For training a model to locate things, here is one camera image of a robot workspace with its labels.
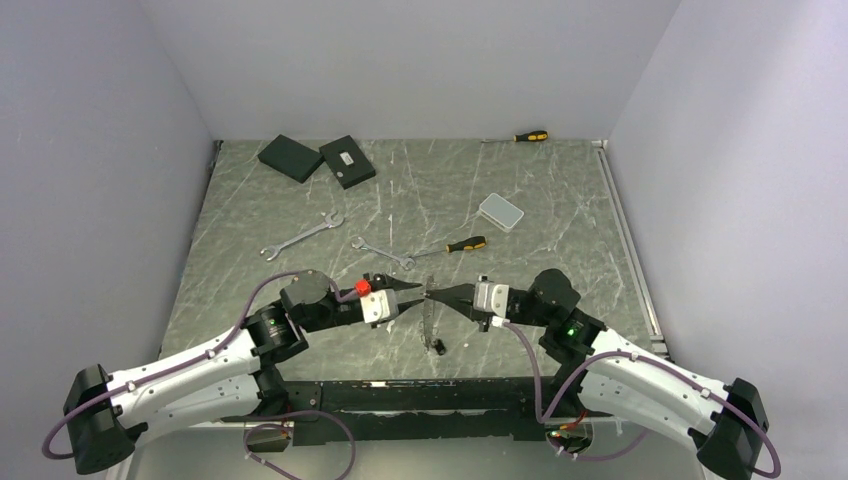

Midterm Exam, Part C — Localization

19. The small silver wrench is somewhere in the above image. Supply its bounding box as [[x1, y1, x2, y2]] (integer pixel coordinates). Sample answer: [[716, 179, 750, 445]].
[[351, 236, 416, 270]]

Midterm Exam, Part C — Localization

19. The yellow black screwdriver near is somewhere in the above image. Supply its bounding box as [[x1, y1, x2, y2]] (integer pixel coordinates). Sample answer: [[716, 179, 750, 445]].
[[411, 235, 487, 259]]

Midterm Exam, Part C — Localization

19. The black box with label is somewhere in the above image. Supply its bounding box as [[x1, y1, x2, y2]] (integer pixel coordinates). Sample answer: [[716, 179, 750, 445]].
[[319, 135, 376, 190]]

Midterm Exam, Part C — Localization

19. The orange black screwdriver far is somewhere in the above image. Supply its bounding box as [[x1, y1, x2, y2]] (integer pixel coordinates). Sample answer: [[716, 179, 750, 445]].
[[482, 130, 549, 144]]

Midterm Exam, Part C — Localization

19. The large silver wrench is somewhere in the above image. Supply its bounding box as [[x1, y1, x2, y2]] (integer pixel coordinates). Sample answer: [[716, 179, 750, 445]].
[[259, 211, 345, 262]]

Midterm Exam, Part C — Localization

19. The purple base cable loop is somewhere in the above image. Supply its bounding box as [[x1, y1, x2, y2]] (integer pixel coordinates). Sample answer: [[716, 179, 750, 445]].
[[242, 400, 364, 480]]

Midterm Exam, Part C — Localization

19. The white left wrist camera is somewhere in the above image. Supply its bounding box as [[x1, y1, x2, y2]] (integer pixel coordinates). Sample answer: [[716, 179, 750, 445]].
[[355, 279, 397, 326]]

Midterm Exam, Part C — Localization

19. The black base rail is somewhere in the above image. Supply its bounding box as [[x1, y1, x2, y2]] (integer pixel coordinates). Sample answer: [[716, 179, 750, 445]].
[[253, 377, 581, 446]]

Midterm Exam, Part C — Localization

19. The metal arc keyring plate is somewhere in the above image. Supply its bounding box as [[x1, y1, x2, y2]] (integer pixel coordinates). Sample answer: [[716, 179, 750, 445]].
[[420, 275, 436, 351]]

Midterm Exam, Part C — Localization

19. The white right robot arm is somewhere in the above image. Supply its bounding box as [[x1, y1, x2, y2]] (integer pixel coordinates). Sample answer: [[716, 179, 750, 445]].
[[425, 269, 782, 479]]

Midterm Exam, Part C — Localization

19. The black flat box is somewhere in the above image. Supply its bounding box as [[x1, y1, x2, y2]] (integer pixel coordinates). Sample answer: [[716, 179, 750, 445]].
[[257, 135, 324, 184]]

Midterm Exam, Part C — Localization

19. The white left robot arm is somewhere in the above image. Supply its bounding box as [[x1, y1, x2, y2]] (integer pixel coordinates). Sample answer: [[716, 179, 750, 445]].
[[42, 270, 423, 475]]

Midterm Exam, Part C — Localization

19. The clear plastic box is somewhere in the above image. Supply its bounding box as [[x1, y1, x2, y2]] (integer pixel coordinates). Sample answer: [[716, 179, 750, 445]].
[[478, 193, 524, 233]]

